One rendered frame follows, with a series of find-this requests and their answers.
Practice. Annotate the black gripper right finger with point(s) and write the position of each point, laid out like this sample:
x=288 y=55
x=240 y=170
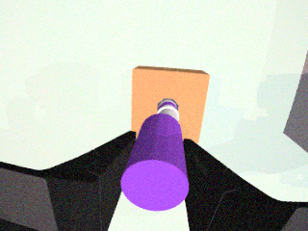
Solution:
x=220 y=200

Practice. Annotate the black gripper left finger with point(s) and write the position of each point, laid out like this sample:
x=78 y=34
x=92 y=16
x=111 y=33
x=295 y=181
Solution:
x=79 y=195

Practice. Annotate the orange block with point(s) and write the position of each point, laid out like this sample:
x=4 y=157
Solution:
x=186 y=87

